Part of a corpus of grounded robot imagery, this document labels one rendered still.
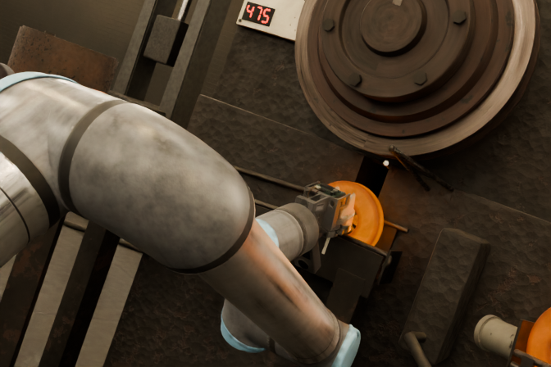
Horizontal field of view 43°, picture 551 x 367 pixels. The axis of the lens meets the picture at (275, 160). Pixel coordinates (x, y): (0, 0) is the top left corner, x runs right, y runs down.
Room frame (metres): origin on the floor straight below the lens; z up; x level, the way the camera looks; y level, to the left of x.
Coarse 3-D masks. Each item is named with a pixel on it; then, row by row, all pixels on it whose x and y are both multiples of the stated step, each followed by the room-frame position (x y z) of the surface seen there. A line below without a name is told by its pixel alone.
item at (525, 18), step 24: (312, 0) 1.45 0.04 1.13; (528, 0) 1.26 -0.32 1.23; (528, 24) 1.25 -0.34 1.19; (528, 48) 1.25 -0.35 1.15; (504, 72) 1.26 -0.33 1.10; (312, 96) 1.42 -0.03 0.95; (504, 96) 1.25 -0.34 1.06; (336, 120) 1.39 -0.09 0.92; (480, 120) 1.26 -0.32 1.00; (360, 144) 1.36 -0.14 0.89; (384, 144) 1.33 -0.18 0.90; (408, 144) 1.31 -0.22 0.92; (432, 144) 1.29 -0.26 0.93; (456, 144) 1.33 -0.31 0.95
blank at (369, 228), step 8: (328, 184) 1.40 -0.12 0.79; (336, 184) 1.39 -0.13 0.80; (344, 184) 1.38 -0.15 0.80; (352, 184) 1.37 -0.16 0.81; (360, 184) 1.38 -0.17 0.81; (344, 192) 1.38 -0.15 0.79; (352, 192) 1.37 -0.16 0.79; (360, 192) 1.36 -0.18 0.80; (368, 192) 1.36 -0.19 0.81; (344, 200) 1.38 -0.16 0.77; (360, 200) 1.36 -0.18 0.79; (368, 200) 1.36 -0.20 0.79; (376, 200) 1.37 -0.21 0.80; (360, 208) 1.36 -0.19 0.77; (368, 208) 1.35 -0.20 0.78; (376, 208) 1.35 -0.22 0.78; (360, 216) 1.36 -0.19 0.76; (368, 216) 1.35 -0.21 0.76; (376, 216) 1.34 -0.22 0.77; (360, 224) 1.35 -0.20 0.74; (368, 224) 1.35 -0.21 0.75; (376, 224) 1.34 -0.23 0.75; (352, 232) 1.36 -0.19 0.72; (360, 232) 1.35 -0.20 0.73; (368, 232) 1.35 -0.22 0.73; (376, 232) 1.34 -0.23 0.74; (368, 240) 1.34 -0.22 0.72; (376, 240) 1.36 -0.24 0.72
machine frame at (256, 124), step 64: (256, 64) 1.67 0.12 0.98; (192, 128) 1.65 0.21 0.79; (256, 128) 1.58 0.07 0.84; (320, 128) 1.57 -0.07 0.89; (512, 128) 1.38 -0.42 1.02; (256, 192) 1.55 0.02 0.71; (384, 192) 1.42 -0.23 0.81; (448, 192) 1.36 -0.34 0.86; (512, 192) 1.36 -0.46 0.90; (512, 256) 1.29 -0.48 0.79; (128, 320) 1.65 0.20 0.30; (192, 320) 1.57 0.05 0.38; (384, 320) 1.38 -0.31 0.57; (512, 320) 1.27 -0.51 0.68
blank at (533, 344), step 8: (544, 312) 1.06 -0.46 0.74; (536, 320) 1.06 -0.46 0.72; (544, 320) 1.05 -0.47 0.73; (536, 328) 1.06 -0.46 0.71; (544, 328) 1.05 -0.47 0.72; (536, 336) 1.05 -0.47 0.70; (544, 336) 1.04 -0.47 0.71; (528, 344) 1.06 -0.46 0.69; (536, 344) 1.05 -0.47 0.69; (544, 344) 1.04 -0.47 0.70; (528, 352) 1.06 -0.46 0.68; (536, 352) 1.04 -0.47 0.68; (544, 352) 1.03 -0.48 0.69; (544, 360) 1.03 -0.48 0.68
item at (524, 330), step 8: (520, 320) 1.06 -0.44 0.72; (520, 328) 1.06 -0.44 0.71; (528, 328) 1.07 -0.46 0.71; (520, 336) 1.06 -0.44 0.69; (528, 336) 1.07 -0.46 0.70; (512, 344) 1.06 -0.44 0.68; (520, 344) 1.06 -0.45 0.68; (512, 352) 1.06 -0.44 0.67; (512, 360) 1.06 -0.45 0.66; (520, 360) 1.06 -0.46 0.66
